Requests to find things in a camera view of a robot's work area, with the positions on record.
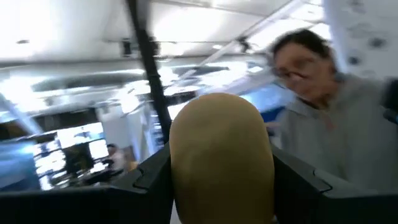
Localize brown-green toy kiwi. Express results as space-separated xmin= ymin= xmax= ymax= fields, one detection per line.
xmin=169 ymin=92 xmax=276 ymax=224

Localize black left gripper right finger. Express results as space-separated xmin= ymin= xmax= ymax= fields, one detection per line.
xmin=272 ymin=144 xmax=398 ymax=224

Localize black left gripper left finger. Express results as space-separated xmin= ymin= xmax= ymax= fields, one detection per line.
xmin=0 ymin=141 xmax=175 ymax=224

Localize black metal post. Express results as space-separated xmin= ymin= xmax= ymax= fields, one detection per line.
xmin=126 ymin=0 xmax=174 ymax=144

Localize person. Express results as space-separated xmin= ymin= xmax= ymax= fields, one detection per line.
xmin=266 ymin=28 xmax=398 ymax=195

